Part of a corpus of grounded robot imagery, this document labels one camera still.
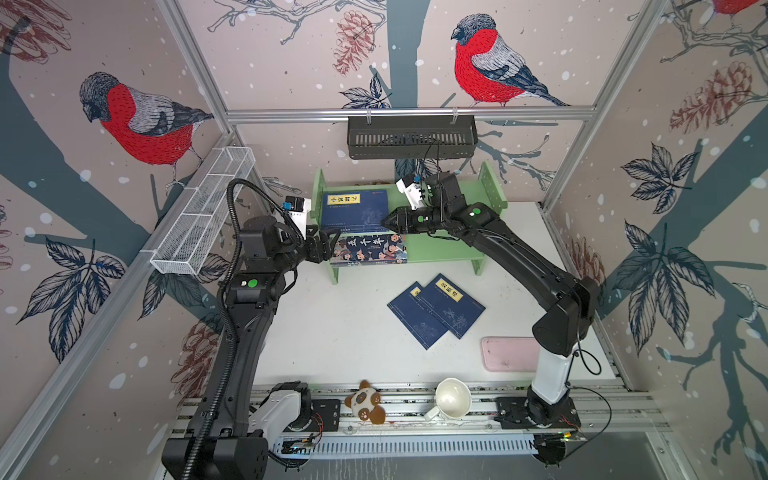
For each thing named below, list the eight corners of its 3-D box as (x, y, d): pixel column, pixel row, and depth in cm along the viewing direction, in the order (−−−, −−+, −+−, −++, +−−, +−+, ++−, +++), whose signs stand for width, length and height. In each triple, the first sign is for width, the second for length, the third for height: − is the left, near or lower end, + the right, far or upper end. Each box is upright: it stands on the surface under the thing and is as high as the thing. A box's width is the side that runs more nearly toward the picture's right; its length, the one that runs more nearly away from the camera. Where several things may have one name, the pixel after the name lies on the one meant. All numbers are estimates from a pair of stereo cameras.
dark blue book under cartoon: (426, 350, 86) (426, 348, 84) (387, 304, 96) (387, 301, 94) (455, 326, 91) (456, 322, 89) (415, 284, 101) (416, 281, 99)
